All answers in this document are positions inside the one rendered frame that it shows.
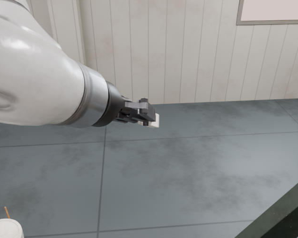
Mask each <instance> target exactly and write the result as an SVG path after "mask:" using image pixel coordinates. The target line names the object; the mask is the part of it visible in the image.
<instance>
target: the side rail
mask: <svg viewBox="0 0 298 238"><path fill-rule="evenodd" d="M297 237H298V183H297V184H296V185H295V186H294V187H293V188H292V189H290V190H289V191H288V192H287V193H286V194H284V195H283V196H282V197H281V198H280V199H279V200H278V201H276V202H275V203H274V204H273V205H272V206H270V207H269V208H268V209H267V210H266V211H265V212H263V213H262V214H261V215H260V216H259V217H258V218H257V219H255V220H254V221H253V222H252V223H251V224H249V225H248V226H247V227H246V228H245V229H244V230H243V231H241V232H240V233H239V234H238V235H237V236H235V237H234V238H297Z"/></svg>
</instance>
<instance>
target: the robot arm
mask: <svg viewBox="0 0 298 238"><path fill-rule="evenodd" d="M112 121H116V122H122V123H128V122H131V123H137V122H138V124H140V125H143V126H147V127H151V128H159V114H156V108H154V107H153V106H152V105H151V104H150V103H149V102H148V98H141V99H140V100H137V102H132V100H131V99H129V98H125V97H124V96H123V95H120V93H119V91H118V90H117V88H116V87H115V86H114V85H113V84H112V83H110V82H108V81H106V80H105V79H104V78H103V77H102V75H101V74H100V73H98V72H97V71H95V70H93V69H91V68H89V67H87V66H85V65H82V64H81V63H80V62H78V61H76V60H74V59H70V58H69V57H68V56H67V55H66V54H65V53H64V52H63V51H62V50H61V46H60V45H59V44H58V43H57V42H56V41H55V40H54V39H53V38H52V37H51V36H50V35H49V34H48V33H47V32H46V31H45V30H44V29H42V27H41V26H40V25H39V24H38V23H37V21H36V20H35V19H34V18H33V16H32V15H31V13H30V9H29V6H28V4H27V2H26V0H0V123H5V124H12V125H20V126H41V125H45V124H52V125H56V126H66V127H71V128H87V127H89V126H93V127H103V126H106V125H108V124H109V123H111V122H112Z"/></svg>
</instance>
